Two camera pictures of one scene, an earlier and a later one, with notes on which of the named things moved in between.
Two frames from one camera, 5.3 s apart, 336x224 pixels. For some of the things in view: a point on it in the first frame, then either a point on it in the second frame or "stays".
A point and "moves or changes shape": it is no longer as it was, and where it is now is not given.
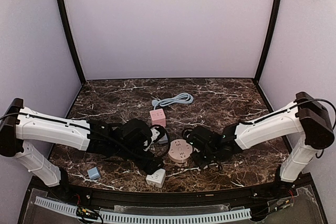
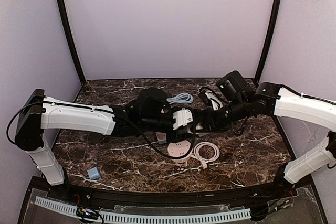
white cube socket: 157,179 moves or changes shape
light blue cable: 182,98 stays
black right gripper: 197,159 -> 205,116
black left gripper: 151,164 -> 177,132
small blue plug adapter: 94,173 stays
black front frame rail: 290,189 stays
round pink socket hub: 180,150 stays
